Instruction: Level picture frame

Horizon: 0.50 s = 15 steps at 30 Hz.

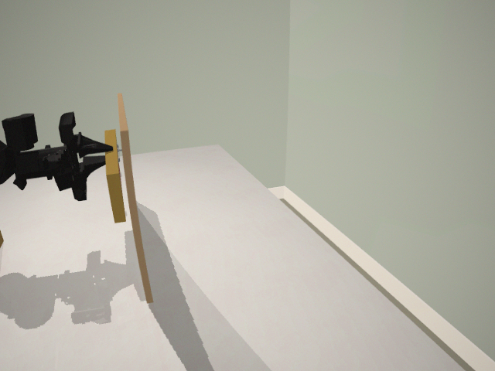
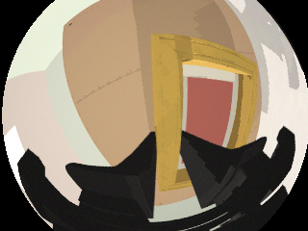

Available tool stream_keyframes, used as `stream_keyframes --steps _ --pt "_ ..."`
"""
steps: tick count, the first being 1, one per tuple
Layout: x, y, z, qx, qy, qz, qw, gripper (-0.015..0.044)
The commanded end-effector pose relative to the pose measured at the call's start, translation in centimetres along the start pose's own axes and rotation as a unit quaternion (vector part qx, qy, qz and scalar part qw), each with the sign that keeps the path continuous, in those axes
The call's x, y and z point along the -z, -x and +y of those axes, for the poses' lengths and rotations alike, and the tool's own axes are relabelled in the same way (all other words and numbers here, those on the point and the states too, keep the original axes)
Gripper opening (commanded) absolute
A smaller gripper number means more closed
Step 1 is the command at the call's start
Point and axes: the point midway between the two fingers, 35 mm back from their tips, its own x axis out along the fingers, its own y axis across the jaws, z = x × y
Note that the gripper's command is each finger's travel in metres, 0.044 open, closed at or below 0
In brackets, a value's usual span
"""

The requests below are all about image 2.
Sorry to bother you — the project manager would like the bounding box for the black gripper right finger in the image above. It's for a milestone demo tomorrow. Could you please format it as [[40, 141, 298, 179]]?
[[180, 131, 267, 209]]

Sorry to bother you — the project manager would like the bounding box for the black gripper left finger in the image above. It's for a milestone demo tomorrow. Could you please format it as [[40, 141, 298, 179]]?
[[65, 131, 158, 218]]

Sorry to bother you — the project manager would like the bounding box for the tan flat board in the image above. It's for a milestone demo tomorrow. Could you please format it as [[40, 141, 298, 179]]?
[[62, 0, 262, 167]]

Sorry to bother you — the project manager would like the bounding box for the picture frame with red picture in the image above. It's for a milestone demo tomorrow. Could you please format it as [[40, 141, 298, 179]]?
[[150, 34, 258, 192]]

